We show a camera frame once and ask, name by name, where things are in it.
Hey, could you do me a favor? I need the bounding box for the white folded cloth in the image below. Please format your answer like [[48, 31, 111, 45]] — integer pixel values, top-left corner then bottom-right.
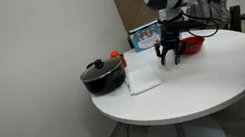
[[123, 63, 165, 97]]

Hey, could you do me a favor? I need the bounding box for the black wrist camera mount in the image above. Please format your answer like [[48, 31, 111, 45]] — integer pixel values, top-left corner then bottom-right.
[[159, 17, 205, 36]]

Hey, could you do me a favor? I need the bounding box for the dark wooden chair post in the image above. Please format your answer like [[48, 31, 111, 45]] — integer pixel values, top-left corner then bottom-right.
[[225, 4, 245, 34]]

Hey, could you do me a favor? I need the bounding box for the brown cardboard sheet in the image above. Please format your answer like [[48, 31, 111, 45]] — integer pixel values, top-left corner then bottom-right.
[[113, 0, 177, 41]]

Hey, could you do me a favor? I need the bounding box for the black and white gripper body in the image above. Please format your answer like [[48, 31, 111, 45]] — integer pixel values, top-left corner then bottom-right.
[[156, 16, 190, 48]]

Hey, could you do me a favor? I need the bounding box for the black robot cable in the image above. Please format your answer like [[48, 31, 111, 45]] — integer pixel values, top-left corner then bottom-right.
[[179, 0, 223, 42]]

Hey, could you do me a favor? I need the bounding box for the grey backpack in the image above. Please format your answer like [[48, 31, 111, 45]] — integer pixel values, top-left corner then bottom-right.
[[185, 0, 240, 36]]

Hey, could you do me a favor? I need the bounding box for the blue picture box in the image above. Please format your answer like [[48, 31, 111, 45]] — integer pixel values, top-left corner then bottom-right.
[[126, 18, 166, 55]]

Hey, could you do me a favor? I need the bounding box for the black cooking pot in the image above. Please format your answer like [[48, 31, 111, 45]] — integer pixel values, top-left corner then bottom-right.
[[77, 55, 130, 99]]

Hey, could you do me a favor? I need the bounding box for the red plastic bowl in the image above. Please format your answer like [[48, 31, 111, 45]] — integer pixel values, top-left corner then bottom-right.
[[177, 34, 209, 57]]

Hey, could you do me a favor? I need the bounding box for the glass pot lid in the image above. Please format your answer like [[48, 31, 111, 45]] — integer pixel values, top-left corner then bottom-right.
[[77, 54, 126, 84]]

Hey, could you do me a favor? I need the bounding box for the small red cup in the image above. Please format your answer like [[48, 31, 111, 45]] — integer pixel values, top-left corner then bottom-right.
[[118, 53, 128, 69]]

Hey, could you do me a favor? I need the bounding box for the orange ball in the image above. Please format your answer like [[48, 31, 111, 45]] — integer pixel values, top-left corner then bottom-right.
[[108, 49, 121, 60]]

